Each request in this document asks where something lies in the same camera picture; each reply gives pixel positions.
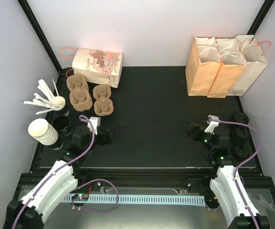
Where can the left orange paper bag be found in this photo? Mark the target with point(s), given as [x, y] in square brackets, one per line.
[202, 66]

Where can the black coffee lid middle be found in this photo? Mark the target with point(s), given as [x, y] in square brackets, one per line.
[239, 134]

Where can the back-left pulp cup carrier stack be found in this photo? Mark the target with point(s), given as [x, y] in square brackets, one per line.
[79, 96]

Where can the left black frame post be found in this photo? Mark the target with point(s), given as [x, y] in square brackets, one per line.
[39, 32]

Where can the middle orange paper bag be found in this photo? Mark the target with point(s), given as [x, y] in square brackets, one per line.
[232, 66]

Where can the printed Cream Bear paper bag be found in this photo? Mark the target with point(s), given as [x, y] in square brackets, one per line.
[98, 66]

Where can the black frame post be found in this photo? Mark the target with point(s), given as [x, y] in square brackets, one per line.
[39, 32]
[266, 6]

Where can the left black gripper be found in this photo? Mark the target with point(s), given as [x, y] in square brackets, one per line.
[109, 138]

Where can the black paper cup stack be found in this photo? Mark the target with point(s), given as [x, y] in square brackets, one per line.
[63, 126]

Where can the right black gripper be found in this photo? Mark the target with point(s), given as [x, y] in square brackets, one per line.
[199, 129]

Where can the right black frame post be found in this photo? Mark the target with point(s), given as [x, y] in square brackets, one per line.
[266, 6]

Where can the light blue cable duct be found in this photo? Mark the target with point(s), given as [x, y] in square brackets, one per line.
[136, 199]

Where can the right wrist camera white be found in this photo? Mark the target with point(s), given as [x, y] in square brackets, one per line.
[213, 121]

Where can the black coffee lid back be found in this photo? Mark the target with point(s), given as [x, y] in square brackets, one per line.
[240, 118]

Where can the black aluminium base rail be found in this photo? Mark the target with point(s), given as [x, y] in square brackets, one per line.
[168, 177]

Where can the white bag orange handles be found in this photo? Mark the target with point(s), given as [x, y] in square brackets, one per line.
[253, 52]

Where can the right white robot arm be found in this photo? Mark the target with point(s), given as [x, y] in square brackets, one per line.
[226, 155]

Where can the orange paper bag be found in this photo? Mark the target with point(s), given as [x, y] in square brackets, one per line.
[202, 66]
[232, 66]

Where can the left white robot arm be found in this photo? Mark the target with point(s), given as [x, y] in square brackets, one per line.
[32, 210]

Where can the stack of white paper cups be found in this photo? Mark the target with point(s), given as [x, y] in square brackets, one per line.
[43, 132]

